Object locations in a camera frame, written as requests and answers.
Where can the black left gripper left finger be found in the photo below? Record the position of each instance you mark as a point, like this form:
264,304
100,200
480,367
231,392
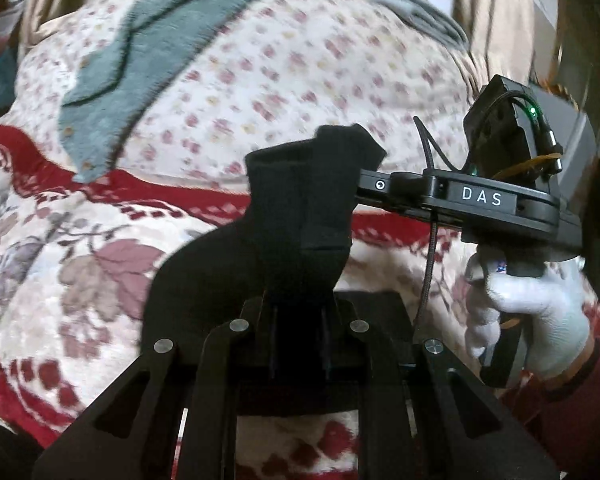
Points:
165,417

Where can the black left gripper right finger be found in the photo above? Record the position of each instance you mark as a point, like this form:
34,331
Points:
421,413

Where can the black pants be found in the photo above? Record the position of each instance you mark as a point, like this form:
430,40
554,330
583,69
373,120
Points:
289,249

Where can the red sleeve right forearm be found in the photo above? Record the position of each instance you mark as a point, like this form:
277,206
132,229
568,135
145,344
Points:
565,421

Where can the red white floral blanket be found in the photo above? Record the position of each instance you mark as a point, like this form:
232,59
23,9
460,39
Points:
76,263

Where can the white floral quilt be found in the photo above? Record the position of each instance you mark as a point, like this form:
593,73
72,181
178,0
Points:
286,67

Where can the teal fleece garment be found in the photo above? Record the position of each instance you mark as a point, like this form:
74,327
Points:
155,41

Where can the black camera box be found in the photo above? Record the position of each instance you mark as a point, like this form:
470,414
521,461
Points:
509,137

